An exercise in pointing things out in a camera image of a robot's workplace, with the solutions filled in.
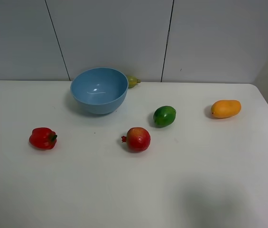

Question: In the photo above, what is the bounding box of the red pomegranate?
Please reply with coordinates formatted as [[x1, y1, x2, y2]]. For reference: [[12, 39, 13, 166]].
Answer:
[[121, 127, 151, 153]]

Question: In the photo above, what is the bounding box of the yellow green pear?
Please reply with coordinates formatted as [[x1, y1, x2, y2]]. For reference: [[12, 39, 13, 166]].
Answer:
[[127, 76, 141, 88]]

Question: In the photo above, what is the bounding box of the red bell pepper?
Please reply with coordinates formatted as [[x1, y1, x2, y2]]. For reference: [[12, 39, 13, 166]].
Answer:
[[29, 127, 57, 150]]

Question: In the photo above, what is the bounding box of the blue plastic bowl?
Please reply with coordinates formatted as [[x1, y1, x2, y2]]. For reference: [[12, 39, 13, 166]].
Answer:
[[70, 67, 129, 114]]

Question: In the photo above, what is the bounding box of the green lime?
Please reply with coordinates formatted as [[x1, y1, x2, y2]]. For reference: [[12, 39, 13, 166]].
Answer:
[[153, 106, 176, 128]]

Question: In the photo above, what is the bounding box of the orange yellow mango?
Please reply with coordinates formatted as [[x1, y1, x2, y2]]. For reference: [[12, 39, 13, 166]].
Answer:
[[211, 100, 241, 119]]

